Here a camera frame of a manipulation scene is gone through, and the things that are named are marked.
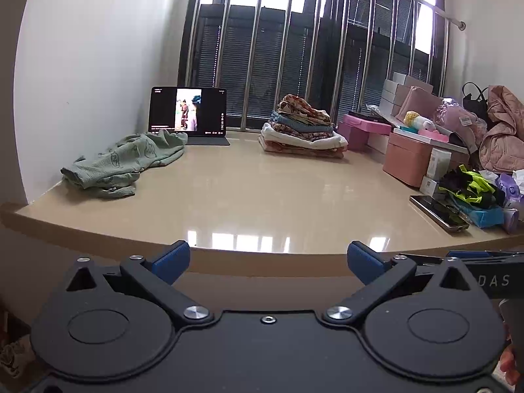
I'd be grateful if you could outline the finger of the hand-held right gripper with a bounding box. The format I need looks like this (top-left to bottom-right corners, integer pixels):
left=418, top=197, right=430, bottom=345
left=400, top=250, right=512, bottom=263

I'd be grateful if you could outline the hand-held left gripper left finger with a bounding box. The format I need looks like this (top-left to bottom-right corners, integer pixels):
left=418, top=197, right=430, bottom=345
left=61, top=239, right=214, bottom=324

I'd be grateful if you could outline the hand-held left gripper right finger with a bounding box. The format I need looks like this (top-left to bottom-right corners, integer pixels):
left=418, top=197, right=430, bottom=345
left=323, top=241, right=477, bottom=324

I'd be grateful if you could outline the red floral white dress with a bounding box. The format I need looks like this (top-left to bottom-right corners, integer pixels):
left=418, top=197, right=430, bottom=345
left=276, top=94, right=331, bottom=126

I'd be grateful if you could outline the stack of folded clothes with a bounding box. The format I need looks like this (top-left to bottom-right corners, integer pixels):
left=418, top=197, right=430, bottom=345
left=260, top=125, right=348, bottom=151

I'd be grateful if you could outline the person's right hand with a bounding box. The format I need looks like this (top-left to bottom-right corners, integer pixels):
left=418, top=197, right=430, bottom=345
left=499, top=336, right=524, bottom=386

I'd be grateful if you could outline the blue tissue pack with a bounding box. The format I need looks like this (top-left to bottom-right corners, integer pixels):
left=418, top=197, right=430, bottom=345
left=454, top=202, right=505, bottom=229

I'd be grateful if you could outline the smartphone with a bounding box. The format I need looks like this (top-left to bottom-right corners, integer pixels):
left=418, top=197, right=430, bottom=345
left=409, top=195, right=471, bottom=233

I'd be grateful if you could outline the neon yellow black clothing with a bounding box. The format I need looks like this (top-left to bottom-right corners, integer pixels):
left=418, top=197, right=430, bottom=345
left=439, top=164, right=507, bottom=209

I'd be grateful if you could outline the purple packet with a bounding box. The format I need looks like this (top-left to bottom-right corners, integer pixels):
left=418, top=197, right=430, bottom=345
left=495, top=173, right=523, bottom=204

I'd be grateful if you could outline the small white carton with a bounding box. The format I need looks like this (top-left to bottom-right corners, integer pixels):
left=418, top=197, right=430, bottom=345
left=420, top=176, right=441, bottom=197

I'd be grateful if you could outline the tall white carton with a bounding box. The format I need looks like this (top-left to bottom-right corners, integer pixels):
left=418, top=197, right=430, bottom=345
left=428, top=147, right=452, bottom=181

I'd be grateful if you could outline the large salmon pink box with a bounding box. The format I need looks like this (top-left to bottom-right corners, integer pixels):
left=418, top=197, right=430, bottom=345
left=383, top=131, right=470, bottom=188

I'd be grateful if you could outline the green printed garment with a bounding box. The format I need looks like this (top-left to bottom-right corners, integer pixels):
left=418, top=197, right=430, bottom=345
left=61, top=129, right=189, bottom=200

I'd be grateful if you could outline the white box under magenta box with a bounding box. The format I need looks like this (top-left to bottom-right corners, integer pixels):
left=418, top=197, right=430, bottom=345
left=366, top=133, right=390, bottom=155

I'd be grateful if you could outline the magenta cube box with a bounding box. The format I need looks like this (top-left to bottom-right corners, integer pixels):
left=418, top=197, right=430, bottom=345
left=338, top=122, right=369, bottom=151

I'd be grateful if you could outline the pink puffy jacket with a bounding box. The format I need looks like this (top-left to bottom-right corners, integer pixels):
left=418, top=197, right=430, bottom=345
left=479, top=86, right=524, bottom=173

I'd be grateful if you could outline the red sheer folded garment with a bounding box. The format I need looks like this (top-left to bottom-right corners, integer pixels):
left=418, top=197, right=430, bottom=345
left=259, top=137, right=345, bottom=159

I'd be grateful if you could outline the magenta flat box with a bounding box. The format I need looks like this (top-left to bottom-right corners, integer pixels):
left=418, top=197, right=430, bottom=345
left=342, top=114, right=394, bottom=136

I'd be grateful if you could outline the pink bagged garment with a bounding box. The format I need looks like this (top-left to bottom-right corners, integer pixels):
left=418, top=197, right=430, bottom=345
left=434, top=98, right=488, bottom=137

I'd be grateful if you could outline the dark floral folded garment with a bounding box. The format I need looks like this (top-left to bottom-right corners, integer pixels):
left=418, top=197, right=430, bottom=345
left=268, top=125, right=335, bottom=142

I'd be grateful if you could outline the yellow white plush toy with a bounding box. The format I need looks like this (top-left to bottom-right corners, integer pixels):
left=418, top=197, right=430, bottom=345
left=403, top=111, right=437, bottom=132

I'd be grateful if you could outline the black flat case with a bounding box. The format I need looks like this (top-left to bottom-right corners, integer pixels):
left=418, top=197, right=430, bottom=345
left=348, top=110, right=386, bottom=124

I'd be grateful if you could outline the blue-grey folded garment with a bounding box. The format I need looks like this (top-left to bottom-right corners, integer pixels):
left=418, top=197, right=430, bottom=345
left=270, top=122, right=334, bottom=134

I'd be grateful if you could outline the tablet with keyboard case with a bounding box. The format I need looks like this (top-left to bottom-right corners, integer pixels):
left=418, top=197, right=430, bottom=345
left=148, top=86, right=231, bottom=146

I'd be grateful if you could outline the black handbag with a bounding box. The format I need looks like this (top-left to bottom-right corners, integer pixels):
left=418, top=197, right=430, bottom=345
left=462, top=83, right=492, bottom=123

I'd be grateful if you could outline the pink paper bag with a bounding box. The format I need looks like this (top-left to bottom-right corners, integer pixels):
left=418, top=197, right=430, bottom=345
left=397, top=86, right=445, bottom=126

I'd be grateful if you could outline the stack of white boxes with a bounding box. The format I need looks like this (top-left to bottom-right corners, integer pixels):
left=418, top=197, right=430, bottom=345
left=381, top=71, right=435, bottom=117

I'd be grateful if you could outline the barred window with blinds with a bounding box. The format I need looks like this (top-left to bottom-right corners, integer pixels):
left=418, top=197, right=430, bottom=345
left=178, top=0, right=467, bottom=132

